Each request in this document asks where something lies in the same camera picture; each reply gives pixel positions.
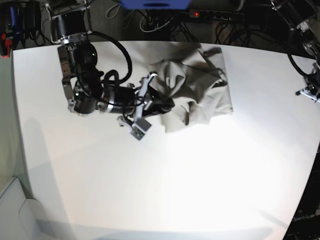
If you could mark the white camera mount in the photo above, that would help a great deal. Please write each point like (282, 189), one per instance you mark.
(313, 94)

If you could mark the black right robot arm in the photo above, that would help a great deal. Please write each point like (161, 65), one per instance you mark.
(87, 89)

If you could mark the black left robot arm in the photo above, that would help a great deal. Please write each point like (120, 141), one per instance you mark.
(303, 20)

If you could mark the black power strip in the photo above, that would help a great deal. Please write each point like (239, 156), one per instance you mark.
(215, 15)

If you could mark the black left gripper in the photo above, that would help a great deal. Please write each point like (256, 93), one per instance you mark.
(313, 79)

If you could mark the red black tool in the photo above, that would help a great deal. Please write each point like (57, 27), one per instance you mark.
(5, 45)

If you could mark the beige t-shirt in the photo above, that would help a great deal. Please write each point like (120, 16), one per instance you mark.
(196, 80)

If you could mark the blue box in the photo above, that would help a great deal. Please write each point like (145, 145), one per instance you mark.
(155, 4)

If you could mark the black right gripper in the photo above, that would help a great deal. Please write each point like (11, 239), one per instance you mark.
(117, 100)

